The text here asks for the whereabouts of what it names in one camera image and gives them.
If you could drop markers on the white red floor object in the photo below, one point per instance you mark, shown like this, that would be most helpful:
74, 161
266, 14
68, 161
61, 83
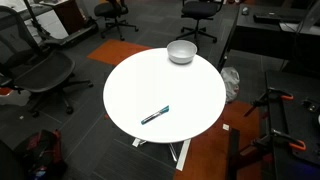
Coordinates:
13, 98

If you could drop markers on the small white paper scrap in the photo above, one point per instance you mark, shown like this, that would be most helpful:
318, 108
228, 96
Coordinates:
226, 127

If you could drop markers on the black computer keyboard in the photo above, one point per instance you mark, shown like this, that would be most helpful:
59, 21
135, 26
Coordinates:
266, 18

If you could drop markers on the white round bowl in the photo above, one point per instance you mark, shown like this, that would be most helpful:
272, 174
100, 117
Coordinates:
181, 53

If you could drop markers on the black stand post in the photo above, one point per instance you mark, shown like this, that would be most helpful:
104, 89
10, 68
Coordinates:
233, 153

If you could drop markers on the translucent plastic bag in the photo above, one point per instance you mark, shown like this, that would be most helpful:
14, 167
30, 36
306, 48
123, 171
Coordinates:
230, 83

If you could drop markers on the white cabinet desk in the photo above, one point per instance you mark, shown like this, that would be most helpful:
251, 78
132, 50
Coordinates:
53, 23

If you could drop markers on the brown wooden cabinet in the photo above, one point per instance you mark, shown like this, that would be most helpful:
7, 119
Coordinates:
70, 15

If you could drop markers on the computer mouse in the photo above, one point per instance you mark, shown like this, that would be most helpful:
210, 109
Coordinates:
245, 10

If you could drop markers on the small black device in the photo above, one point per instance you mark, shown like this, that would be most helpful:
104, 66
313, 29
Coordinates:
311, 106

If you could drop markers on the white table base legs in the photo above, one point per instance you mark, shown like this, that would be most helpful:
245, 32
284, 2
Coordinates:
183, 155

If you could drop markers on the black kick scooter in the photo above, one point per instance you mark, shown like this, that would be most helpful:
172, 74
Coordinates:
66, 38

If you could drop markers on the black mesh office chair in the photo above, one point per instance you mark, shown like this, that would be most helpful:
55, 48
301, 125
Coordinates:
43, 71

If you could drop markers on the black swivel office chair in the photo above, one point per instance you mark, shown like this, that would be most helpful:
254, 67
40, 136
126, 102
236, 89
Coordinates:
198, 9
110, 10

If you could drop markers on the black orange bar clamp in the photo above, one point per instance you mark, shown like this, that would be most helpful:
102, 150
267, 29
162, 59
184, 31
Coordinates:
293, 144
283, 96

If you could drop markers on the black work table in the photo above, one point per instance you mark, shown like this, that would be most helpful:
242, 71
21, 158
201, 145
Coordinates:
296, 123

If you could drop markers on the red black bag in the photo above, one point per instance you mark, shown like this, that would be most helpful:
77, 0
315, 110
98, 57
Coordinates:
43, 150

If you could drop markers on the teal capped marker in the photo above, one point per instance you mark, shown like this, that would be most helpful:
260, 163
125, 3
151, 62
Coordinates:
155, 115

